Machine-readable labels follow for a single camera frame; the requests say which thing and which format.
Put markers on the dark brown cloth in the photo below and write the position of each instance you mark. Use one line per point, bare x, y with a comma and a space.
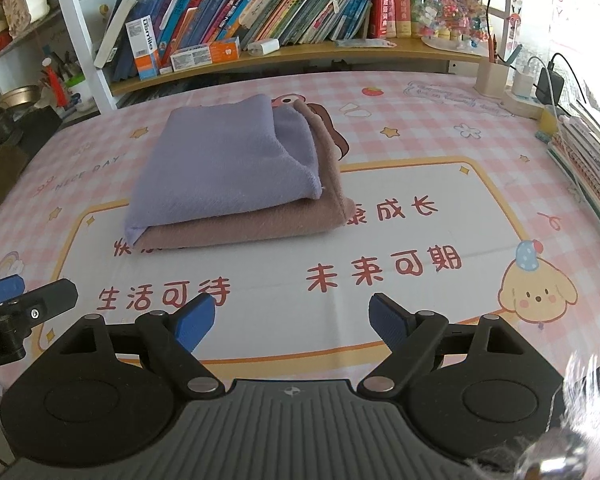
0, 185

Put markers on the red jar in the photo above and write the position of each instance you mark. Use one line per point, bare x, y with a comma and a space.
1, 41

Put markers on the purple towel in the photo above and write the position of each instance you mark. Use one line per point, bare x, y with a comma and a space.
215, 165

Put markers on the floral patterned box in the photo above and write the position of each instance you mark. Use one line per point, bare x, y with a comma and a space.
15, 5

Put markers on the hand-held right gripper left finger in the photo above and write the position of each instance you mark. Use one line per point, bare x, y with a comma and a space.
195, 322

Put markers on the small blue white packet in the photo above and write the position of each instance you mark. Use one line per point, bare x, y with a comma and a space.
365, 43

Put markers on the bunch of pens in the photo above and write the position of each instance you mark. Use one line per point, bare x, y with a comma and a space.
60, 62

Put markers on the white power strip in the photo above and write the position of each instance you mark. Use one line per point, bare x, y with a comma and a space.
522, 106

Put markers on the tall white orange box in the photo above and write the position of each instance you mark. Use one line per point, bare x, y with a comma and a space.
142, 47

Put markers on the black power adapter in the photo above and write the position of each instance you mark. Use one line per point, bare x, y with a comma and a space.
550, 86

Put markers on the colourful flower ornament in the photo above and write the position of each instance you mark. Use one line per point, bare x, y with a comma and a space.
447, 15

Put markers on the white power adapter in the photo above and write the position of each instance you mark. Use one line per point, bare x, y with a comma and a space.
524, 79

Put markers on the flat orange white box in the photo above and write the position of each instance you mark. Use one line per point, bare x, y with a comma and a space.
205, 54

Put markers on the stack of notebooks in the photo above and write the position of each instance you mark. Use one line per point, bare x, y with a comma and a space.
587, 160

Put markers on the row of colourful books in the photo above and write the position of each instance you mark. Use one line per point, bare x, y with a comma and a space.
290, 5

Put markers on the dark brown bag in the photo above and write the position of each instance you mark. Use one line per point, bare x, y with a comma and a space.
7, 130

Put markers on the pink checked table mat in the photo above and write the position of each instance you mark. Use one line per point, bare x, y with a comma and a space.
430, 130

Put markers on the white frame wooden bookshelf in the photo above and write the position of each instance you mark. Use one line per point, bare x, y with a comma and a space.
82, 35

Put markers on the green lidded cup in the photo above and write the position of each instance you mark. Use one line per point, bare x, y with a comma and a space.
79, 90

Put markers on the brown towel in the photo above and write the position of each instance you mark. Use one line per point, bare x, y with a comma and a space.
280, 222

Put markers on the gold metal bowl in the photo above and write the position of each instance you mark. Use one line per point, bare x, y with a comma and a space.
17, 97

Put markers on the printed white curtain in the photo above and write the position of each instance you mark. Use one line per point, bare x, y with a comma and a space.
580, 15

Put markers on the beige pen holder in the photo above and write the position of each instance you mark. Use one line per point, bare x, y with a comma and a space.
492, 79

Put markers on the white charger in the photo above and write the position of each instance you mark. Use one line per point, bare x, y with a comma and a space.
263, 47

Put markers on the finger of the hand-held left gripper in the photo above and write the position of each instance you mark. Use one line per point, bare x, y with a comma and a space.
50, 300
2, 290

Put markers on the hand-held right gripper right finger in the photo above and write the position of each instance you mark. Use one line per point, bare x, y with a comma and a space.
390, 322

